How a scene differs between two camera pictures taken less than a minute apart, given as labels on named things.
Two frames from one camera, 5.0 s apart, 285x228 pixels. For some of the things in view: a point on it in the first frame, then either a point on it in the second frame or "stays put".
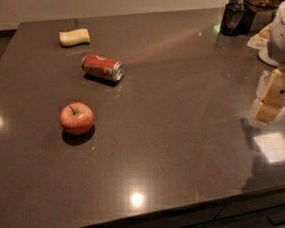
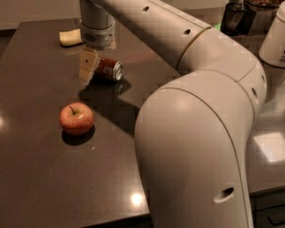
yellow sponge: [75, 37] stays put
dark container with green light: [237, 18] stays put
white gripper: [283, 37] → [97, 36]
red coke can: [103, 66] stays put
